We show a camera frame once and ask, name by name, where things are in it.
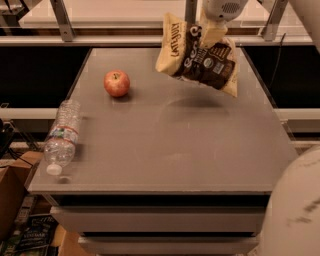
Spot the clear plastic water bottle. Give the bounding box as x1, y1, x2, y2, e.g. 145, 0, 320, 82
44, 99, 81, 175

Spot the grey drawer cabinet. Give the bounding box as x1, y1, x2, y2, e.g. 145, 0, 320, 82
29, 48, 296, 255

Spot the brown and yellow chip bag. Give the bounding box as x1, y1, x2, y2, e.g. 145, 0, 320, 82
155, 13, 238, 97

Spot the brown cardboard box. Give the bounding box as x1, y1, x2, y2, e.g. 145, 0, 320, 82
0, 151, 42, 241

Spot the metal frame rail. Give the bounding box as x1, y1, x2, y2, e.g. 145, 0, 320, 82
0, 0, 314, 47

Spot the dark printed magazine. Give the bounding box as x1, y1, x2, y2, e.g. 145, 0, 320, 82
14, 214, 58, 256

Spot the red apple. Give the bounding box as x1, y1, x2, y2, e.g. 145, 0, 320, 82
104, 70, 130, 97

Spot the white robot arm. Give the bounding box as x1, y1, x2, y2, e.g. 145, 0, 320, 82
257, 146, 320, 256

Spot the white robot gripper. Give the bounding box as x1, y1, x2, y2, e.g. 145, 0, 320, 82
199, 0, 248, 49

